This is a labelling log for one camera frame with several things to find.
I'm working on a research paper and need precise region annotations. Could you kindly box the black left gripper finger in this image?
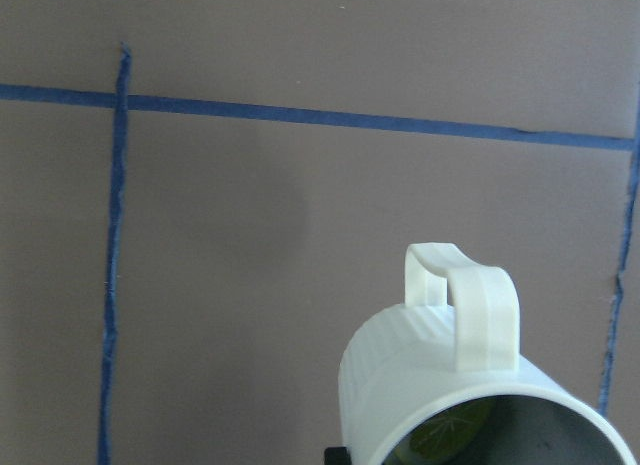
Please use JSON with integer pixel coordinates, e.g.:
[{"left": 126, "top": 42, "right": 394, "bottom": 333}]
[{"left": 323, "top": 447, "right": 350, "bottom": 465}]

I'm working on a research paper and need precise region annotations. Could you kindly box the white mug with handle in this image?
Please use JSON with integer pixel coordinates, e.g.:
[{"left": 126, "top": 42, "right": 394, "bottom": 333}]
[{"left": 339, "top": 243, "right": 635, "bottom": 464}]

